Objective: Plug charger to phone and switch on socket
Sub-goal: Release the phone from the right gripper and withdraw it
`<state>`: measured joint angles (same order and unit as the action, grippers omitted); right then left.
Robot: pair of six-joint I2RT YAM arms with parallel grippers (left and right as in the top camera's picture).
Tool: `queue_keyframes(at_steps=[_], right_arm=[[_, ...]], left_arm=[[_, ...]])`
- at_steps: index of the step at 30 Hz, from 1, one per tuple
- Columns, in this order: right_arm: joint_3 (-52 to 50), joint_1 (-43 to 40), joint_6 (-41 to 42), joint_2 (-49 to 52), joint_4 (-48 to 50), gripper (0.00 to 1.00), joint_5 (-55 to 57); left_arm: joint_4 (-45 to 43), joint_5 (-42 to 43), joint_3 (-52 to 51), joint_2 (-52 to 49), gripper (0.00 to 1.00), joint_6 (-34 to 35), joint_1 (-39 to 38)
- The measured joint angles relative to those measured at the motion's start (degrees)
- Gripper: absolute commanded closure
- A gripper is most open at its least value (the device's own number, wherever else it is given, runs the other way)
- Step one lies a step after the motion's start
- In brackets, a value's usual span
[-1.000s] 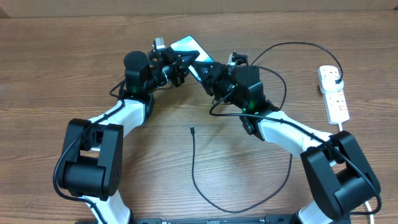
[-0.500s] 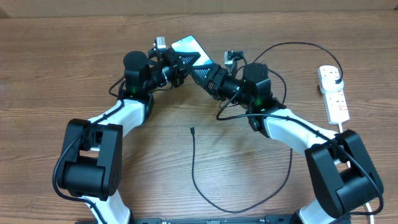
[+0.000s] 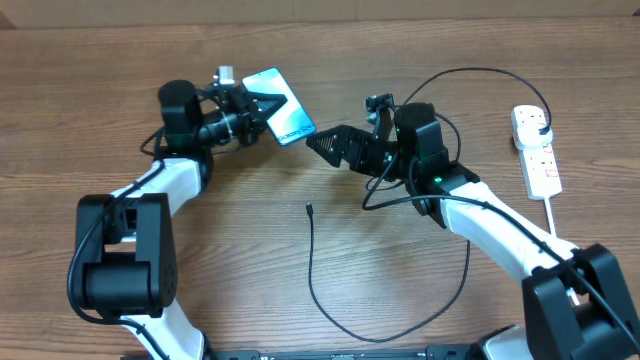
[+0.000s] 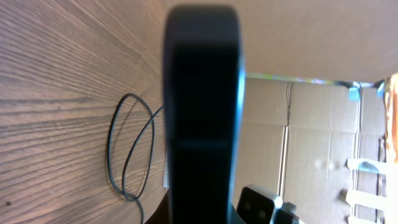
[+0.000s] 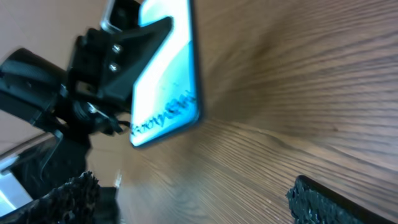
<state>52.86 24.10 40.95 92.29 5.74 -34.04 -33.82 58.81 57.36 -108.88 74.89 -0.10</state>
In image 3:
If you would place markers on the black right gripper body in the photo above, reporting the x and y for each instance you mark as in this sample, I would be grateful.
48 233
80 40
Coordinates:
373 163

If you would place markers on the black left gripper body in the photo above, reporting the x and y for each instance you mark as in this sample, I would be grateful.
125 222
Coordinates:
235 118

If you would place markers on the blue Galaxy smartphone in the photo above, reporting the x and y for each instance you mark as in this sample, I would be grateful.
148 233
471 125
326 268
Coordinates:
285 116

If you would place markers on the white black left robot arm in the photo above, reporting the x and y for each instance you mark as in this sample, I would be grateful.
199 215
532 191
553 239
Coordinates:
124 269

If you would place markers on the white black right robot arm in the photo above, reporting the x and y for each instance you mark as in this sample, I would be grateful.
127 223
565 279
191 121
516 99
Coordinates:
576 301

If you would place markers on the white charger plug adapter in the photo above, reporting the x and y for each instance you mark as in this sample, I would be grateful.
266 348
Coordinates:
531 136

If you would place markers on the white power strip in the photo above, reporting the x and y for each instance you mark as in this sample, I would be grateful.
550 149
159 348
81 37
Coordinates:
539 166

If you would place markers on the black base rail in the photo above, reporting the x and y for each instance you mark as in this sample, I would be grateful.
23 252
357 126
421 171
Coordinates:
431 352

